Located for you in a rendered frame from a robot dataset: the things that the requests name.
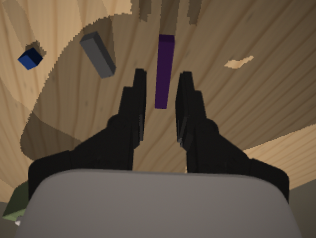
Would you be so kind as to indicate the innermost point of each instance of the purple rod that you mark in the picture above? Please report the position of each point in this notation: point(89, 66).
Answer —
point(164, 66)

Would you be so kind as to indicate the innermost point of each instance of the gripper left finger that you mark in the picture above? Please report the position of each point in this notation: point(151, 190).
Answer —
point(113, 147)

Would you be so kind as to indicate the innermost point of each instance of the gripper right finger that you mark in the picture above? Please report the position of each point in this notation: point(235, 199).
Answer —
point(209, 152)

